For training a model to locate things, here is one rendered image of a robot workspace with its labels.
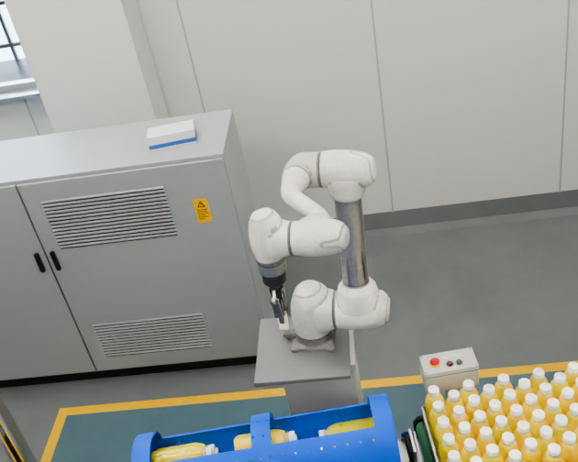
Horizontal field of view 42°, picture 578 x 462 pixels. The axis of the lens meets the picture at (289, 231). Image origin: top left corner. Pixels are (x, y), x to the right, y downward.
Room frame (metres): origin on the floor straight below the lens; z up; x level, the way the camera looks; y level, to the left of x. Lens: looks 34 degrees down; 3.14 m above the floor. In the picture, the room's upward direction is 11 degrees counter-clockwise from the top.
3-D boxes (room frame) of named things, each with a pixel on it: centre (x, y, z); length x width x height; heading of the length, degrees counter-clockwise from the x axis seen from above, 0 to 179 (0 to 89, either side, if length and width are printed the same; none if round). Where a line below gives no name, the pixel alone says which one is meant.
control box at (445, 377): (1.95, -0.48, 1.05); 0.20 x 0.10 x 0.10; 88
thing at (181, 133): (3.49, 0.49, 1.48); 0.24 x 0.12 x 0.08; 90
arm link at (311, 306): (2.30, -0.03, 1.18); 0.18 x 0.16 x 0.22; 74
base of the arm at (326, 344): (2.31, 0.00, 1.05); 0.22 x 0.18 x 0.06; 75
